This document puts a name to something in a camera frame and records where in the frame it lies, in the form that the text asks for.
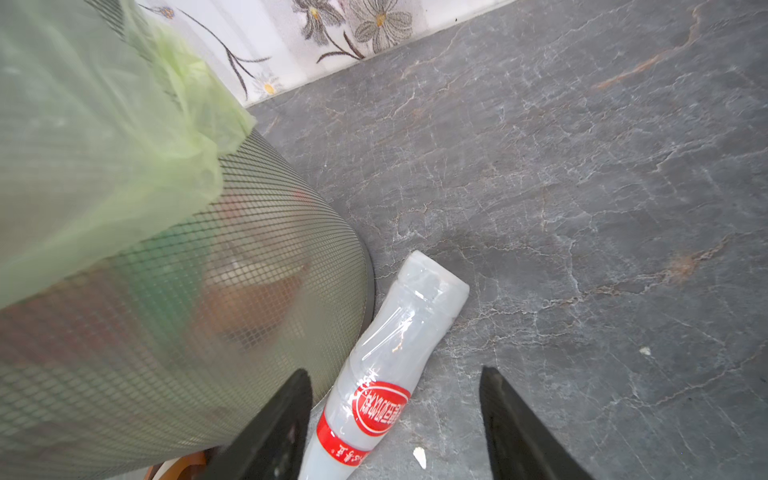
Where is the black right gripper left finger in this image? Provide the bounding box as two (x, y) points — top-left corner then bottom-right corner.
(200, 369), (312, 480)

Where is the green plastic bin liner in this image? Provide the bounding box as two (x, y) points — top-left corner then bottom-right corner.
(1, 1), (254, 306)

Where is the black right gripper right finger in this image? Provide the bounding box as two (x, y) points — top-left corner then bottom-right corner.
(479, 366), (592, 480)

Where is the green mesh waste bin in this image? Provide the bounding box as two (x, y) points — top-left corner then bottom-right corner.
(1, 133), (374, 479)

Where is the white bottle red label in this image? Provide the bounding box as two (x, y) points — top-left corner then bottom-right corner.
(299, 251), (470, 479)

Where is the red yellow juice bottle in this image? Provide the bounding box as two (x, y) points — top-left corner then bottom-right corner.
(143, 450), (211, 480)

